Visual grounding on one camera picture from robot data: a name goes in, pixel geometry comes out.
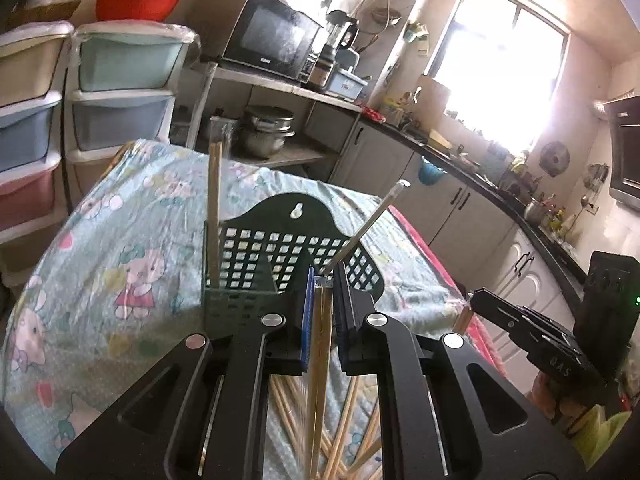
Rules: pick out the cartoon printed blanket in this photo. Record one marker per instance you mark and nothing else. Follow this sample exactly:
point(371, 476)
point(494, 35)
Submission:
point(125, 210)

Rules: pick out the row of condiment bottles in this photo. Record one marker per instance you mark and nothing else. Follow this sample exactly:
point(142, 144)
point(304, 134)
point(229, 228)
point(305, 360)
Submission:
point(520, 170)

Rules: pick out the range hood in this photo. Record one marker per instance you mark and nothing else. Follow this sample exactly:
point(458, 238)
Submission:
point(625, 155)

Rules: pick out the green clothing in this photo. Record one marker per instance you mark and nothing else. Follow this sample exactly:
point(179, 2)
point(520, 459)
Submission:
point(600, 432)

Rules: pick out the round metal strainer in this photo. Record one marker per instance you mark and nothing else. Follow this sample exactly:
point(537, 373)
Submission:
point(555, 158)

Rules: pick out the white kitchen shelf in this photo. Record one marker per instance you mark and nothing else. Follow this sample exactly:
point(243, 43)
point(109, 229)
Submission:
point(280, 85)

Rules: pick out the red under cloth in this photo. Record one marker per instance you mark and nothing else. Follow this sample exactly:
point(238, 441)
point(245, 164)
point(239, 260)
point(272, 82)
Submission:
point(487, 350)

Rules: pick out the silver metal chopstick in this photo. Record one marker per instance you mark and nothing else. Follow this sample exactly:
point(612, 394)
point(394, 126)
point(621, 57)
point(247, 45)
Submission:
point(372, 225)

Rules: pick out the black microwave oven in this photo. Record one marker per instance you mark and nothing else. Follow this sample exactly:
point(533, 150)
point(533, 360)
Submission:
point(270, 35)

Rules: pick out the cardboard box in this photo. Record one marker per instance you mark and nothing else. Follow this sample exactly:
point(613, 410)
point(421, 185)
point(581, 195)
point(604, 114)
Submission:
point(50, 10)

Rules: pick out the blue plastic box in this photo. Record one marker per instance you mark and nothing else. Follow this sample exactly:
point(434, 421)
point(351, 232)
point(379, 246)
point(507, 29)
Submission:
point(347, 85)

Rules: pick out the dark green utensil basket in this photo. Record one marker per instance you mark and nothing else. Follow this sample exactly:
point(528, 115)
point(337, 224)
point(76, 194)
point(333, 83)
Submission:
point(260, 255)

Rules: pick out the red plastic basin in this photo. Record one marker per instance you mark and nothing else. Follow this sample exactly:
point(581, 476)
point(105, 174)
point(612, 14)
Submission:
point(140, 2)

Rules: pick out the red packet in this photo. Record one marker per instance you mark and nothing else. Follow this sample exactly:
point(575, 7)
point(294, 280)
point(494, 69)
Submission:
point(374, 114)

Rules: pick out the plastic drawer cabinet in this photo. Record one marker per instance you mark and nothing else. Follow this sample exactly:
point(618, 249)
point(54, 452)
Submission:
point(25, 125)
point(125, 90)

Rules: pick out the black blender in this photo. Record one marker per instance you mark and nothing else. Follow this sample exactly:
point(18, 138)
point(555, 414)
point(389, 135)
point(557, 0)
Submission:
point(335, 40)

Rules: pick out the steel pot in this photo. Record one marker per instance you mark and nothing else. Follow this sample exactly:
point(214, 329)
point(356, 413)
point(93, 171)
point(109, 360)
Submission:
point(535, 212)

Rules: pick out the tan wooden chopstick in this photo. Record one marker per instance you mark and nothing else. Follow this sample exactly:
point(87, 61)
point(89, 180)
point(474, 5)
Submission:
point(215, 200)
point(462, 319)
point(320, 360)

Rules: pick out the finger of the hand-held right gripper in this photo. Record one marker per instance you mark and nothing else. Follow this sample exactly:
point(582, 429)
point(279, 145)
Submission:
point(500, 310)

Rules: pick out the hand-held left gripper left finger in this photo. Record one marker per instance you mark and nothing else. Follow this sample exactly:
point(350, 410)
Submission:
point(305, 320)

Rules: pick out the blue hanging basket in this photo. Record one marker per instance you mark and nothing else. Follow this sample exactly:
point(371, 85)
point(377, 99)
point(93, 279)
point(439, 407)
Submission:
point(430, 172)

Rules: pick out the white kitchen cabinets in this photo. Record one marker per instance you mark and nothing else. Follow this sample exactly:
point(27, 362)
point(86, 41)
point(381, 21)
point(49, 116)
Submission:
point(490, 230)

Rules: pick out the wooden cutting board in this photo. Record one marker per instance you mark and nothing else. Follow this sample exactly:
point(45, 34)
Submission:
point(431, 97)

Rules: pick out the kitchen window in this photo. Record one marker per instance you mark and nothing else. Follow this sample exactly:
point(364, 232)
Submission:
point(500, 50)

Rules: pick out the black kitchen countertop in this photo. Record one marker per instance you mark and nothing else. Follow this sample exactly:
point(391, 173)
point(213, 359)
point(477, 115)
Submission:
point(475, 180)

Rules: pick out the person's right hand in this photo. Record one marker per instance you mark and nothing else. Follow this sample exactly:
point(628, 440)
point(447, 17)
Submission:
point(547, 395)

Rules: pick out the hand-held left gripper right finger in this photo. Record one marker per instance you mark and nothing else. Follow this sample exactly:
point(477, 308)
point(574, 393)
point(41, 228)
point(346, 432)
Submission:
point(345, 315)

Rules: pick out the bunch of wooden chopsticks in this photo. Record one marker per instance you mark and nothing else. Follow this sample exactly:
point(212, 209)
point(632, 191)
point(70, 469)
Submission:
point(286, 407)

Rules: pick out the stacked steel pots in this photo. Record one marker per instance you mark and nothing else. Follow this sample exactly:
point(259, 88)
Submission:
point(267, 130)

